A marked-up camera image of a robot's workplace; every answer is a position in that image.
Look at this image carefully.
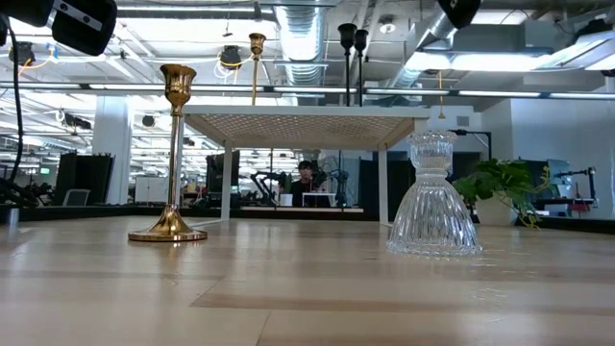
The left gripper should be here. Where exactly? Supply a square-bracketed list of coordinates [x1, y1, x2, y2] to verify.
[0, 0, 118, 57]

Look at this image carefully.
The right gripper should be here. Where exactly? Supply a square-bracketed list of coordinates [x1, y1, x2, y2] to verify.
[436, 0, 482, 30]

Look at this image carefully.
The gold candlestick holder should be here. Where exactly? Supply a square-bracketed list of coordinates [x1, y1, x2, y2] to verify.
[127, 63, 209, 243]
[248, 32, 267, 107]

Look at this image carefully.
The clear glass candle holder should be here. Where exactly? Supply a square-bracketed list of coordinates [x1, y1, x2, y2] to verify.
[385, 129, 483, 258]

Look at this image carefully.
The black ceiling-mounted device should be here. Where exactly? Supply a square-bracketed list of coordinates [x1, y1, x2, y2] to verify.
[8, 41, 37, 66]
[219, 45, 243, 70]

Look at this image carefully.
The white column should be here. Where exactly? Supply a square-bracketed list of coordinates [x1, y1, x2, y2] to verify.
[92, 95, 132, 206]

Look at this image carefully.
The black partition panel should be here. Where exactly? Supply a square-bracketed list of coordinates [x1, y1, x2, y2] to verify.
[357, 158, 415, 208]
[54, 152, 115, 207]

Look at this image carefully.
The grey office chair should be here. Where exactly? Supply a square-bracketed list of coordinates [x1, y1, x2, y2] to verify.
[61, 188, 91, 208]

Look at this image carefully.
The white cabinet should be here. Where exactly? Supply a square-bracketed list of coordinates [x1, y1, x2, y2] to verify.
[134, 176, 168, 204]

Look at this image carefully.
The green leafy plant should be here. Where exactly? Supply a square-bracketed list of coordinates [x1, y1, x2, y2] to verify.
[451, 158, 554, 230]

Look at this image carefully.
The white perforated metal shelf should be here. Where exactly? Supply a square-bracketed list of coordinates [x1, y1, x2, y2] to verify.
[181, 104, 431, 227]

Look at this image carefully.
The white plant pot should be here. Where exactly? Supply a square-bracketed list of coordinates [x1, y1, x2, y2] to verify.
[475, 191, 520, 227]

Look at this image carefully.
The white desk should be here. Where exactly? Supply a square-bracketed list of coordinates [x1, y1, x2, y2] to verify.
[301, 191, 337, 209]

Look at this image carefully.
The person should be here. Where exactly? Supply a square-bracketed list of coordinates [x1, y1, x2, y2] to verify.
[289, 160, 322, 209]

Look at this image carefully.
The silver spiral ventilation duct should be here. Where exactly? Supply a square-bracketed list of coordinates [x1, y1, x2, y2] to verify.
[276, 4, 331, 87]
[388, 0, 484, 90]

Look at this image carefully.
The black hanging cable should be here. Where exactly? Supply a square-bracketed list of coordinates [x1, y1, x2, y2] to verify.
[7, 26, 25, 186]

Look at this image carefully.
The yellow hanging cord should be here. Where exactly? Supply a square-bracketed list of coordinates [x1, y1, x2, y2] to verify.
[436, 70, 446, 120]

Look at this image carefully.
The black stand frame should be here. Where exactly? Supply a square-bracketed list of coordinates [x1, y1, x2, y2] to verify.
[450, 128, 493, 163]

